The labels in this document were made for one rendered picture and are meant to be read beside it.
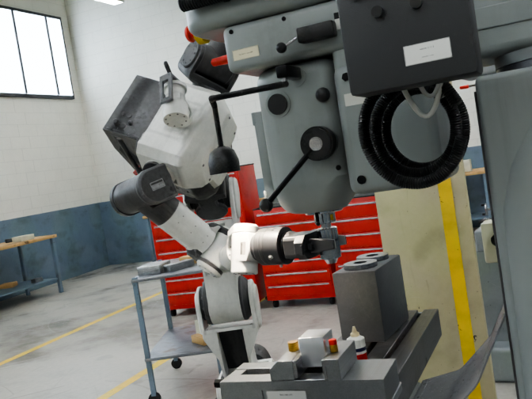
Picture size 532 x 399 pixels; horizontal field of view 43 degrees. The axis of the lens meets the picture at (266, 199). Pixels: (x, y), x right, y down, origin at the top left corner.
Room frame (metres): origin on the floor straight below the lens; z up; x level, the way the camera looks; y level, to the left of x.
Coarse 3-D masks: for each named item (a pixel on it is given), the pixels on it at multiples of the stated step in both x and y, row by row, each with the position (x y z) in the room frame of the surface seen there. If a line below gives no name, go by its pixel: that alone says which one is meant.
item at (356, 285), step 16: (368, 256) 1.86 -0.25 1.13; (384, 256) 1.84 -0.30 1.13; (336, 272) 1.76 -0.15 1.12; (352, 272) 1.74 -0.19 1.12; (368, 272) 1.71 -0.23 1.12; (384, 272) 1.77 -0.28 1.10; (400, 272) 1.88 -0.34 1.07; (336, 288) 1.76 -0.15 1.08; (352, 288) 1.74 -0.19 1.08; (368, 288) 1.72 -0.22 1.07; (384, 288) 1.75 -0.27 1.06; (400, 288) 1.86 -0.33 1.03; (352, 304) 1.74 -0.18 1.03; (368, 304) 1.72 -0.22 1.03; (384, 304) 1.73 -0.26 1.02; (400, 304) 1.84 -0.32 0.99; (352, 320) 1.74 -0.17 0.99; (368, 320) 1.72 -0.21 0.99; (384, 320) 1.72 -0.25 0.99; (400, 320) 1.83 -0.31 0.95; (368, 336) 1.73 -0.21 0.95; (384, 336) 1.71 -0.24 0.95
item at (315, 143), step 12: (312, 132) 1.37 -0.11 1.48; (324, 132) 1.36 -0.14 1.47; (300, 144) 1.38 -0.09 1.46; (312, 144) 1.37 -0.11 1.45; (324, 144) 1.36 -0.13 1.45; (312, 156) 1.37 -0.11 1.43; (324, 156) 1.36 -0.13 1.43; (288, 180) 1.40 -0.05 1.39; (276, 192) 1.41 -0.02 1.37; (264, 204) 1.41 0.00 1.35
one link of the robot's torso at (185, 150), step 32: (128, 96) 1.92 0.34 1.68; (192, 96) 1.88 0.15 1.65; (128, 128) 1.86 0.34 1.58; (160, 128) 1.84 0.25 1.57; (192, 128) 1.82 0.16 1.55; (224, 128) 1.89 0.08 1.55; (128, 160) 1.99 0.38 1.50; (160, 160) 1.81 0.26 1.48; (192, 160) 1.80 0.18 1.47; (192, 192) 1.95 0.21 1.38
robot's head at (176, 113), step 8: (176, 88) 1.77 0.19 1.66; (184, 88) 1.79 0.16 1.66; (176, 96) 1.75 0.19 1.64; (184, 96) 1.79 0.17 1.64; (168, 104) 1.74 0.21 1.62; (176, 104) 1.73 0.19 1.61; (184, 104) 1.75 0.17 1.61; (168, 112) 1.72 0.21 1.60; (176, 112) 1.72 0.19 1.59; (184, 112) 1.73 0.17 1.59; (168, 120) 1.75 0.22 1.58; (176, 120) 1.75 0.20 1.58; (184, 120) 1.75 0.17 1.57
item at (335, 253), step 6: (318, 234) 1.49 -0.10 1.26; (324, 234) 1.48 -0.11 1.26; (330, 234) 1.48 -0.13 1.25; (336, 234) 1.49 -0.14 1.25; (336, 240) 1.49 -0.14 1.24; (336, 246) 1.49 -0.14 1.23; (324, 252) 1.49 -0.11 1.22; (330, 252) 1.48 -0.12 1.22; (336, 252) 1.49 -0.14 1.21; (324, 258) 1.49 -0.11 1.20; (330, 258) 1.48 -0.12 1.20
